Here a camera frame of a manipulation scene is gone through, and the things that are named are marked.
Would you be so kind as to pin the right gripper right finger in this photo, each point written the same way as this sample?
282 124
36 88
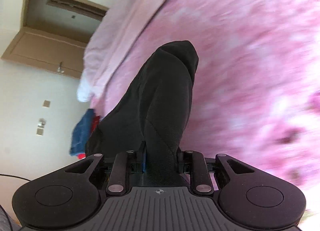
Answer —
220 175

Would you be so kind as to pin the wooden door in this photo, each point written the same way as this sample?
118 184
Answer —
54 34

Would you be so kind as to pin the pink floral bedspread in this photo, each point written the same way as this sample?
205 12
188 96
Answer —
256 92

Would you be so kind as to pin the folded blue jeans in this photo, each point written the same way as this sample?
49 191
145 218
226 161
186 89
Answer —
81 133

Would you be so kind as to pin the folded red garment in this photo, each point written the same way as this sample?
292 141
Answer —
95 122

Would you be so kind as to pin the wall switch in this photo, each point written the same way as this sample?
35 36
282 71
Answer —
46 104

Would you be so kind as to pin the wall socket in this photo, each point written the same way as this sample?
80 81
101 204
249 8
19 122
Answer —
40 127

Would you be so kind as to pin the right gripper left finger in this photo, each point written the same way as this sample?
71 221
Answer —
111 174

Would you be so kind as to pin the black trousers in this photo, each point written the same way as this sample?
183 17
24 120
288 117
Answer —
154 110

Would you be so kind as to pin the pink pillow left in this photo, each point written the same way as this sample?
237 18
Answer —
113 39

